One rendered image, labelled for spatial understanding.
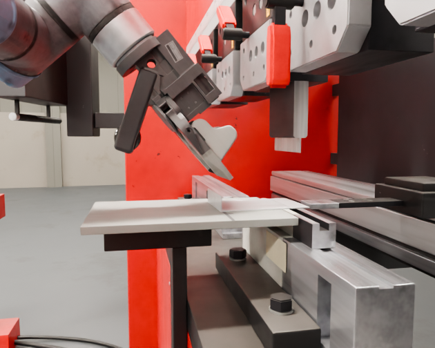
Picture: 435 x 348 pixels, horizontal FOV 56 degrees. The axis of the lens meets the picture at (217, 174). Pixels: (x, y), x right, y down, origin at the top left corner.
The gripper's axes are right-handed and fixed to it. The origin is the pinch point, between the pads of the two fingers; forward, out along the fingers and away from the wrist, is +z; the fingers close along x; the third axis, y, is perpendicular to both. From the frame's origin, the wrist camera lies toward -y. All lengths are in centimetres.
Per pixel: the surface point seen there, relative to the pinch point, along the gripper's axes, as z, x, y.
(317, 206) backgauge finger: 12.6, -3.3, 7.8
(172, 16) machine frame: -34, 84, 30
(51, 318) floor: 40, 196, -116
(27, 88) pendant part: -48, 101, -23
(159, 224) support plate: -2.1, -10.1, -10.0
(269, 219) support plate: 6.7, -10.1, 0.4
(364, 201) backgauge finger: 17.4, -2.5, 14.1
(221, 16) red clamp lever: -17.3, 7.3, 17.2
